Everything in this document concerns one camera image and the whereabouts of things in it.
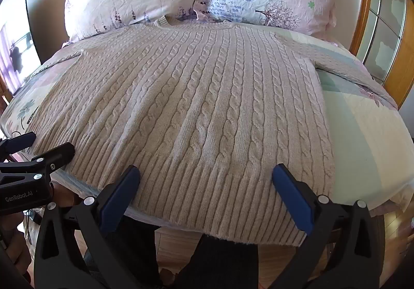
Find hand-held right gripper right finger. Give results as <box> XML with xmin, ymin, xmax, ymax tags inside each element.
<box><xmin>272</xmin><ymin>164</ymin><xmax>385</xmax><ymax>289</ymax></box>

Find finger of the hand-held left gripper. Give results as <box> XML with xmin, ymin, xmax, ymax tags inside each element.
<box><xmin>31</xmin><ymin>142</ymin><xmax>76</xmax><ymax>180</ymax></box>
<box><xmin>0</xmin><ymin>132</ymin><xmax>37</xmax><ymax>160</ymax></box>

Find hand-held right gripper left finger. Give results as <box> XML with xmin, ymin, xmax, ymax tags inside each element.
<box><xmin>34</xmin><ymin>165</ymin><xmax>141</xmax><ymax>289</ymax></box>

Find beige cable-knit sweater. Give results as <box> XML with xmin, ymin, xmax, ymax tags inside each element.
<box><xmin>34</xmin><ymin>16</ymin><xmax>393</xmax><ymax>247</ymax></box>

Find person's black trouser legs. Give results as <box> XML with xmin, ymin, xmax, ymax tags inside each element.
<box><xmin>78</xmin><ymin>216</ymin><xmax>261</xmax><ymax>289</ymax></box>

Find pastel patchwork quilt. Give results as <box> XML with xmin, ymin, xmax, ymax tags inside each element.
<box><xmin>0</xmin><ymin>29</ymin><xmax>414</xmax><ymax>231</ymax></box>

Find wooden framed glass door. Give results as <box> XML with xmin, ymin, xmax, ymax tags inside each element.
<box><xmin>350</xmin><ymin>0</ymin><xmax>414</xmax><ymax>110</ymax></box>

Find black cable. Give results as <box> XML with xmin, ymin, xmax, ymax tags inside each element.
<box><xmin>23</xmin><ymin>208</ymin><xmax>44</xmax><ymax>244</ymax></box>

